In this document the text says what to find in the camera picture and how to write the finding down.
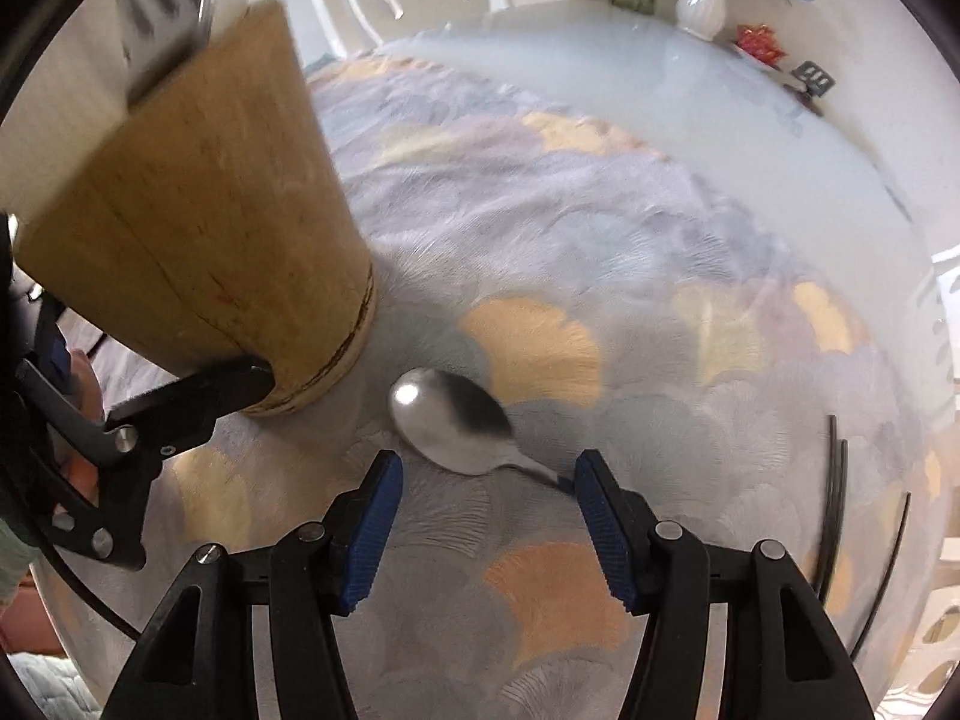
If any black phone stand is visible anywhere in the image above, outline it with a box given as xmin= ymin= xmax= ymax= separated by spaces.
xmin=782 ymin=60 xmax=836 ymax=117

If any person left hand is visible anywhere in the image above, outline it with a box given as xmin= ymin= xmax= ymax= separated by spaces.
xmin=62 ymin=349 xmax=104 ymax=502

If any red lidded teacup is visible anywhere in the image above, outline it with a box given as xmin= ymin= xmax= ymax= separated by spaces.
xmin=732 ymin=23 xmax=786 ymax=70

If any white rice paddle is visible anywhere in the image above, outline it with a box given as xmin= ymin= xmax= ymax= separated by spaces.
xmin=116 ymin=0 xmax=200 ymax=109

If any steel spoon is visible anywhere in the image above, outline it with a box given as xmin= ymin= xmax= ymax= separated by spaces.
xmin=387 ymin=367 xmax=573 ymax=494

